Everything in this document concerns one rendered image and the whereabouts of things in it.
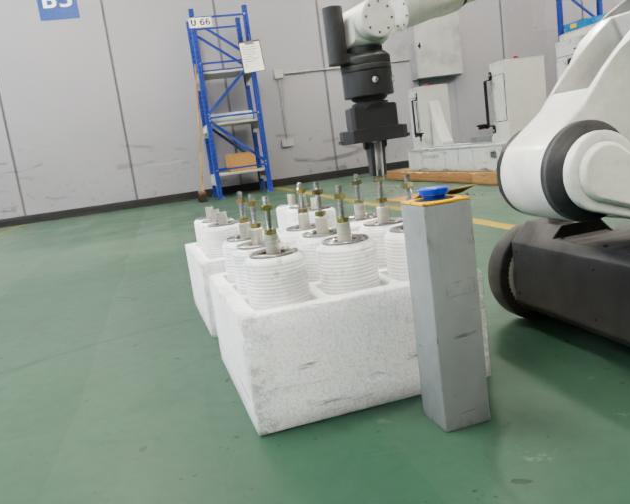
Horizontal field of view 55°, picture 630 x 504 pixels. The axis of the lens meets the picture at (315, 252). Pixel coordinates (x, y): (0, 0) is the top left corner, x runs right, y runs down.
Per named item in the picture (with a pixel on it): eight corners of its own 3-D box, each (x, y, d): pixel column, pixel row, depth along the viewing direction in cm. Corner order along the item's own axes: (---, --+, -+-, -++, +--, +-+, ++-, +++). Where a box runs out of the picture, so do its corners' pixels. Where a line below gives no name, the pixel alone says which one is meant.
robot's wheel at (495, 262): (574, 305, 130) (568, 213, 126) (590, 310, 125) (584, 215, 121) (490, 323, 125) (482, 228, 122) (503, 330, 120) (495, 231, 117)
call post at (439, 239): (465, 402, 91) (445, 196, 86) (492, 420, 84) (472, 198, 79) (422, 413, 89) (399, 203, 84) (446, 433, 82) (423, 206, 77)
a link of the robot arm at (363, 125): (398, 137, 114) (391, 72, 112) (418, 135, 105) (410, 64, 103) (334, 146, 112) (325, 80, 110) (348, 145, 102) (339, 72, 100)
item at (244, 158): (254, 168, 698) (251, 151, 694) (257, 168, 674) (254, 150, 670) (227, 172, 691) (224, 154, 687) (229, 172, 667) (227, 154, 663)
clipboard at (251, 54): (265, 71, 641) (260, 33, 634) (266, 71, 638) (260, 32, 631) (242, 74, 635) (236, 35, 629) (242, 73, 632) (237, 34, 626)
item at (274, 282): (254, 378, 93) (236, 263, 90) (266, 356, 102) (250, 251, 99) (316, 373, 91) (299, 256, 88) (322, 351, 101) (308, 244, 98)
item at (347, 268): (391, 354, 95) (378, 241, 92) (331, 362, 95) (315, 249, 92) (383, 335, 104) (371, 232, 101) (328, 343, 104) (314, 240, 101)
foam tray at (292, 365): (393, 320, 136) (384, 242, 133) (492, 376, 99) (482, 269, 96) (221, 359, 126) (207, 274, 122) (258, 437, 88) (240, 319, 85)
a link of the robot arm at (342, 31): (375, 75, 112) (368, 11, 110) (406, 65, 103) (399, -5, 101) (320, 80, 108) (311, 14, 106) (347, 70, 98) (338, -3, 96)
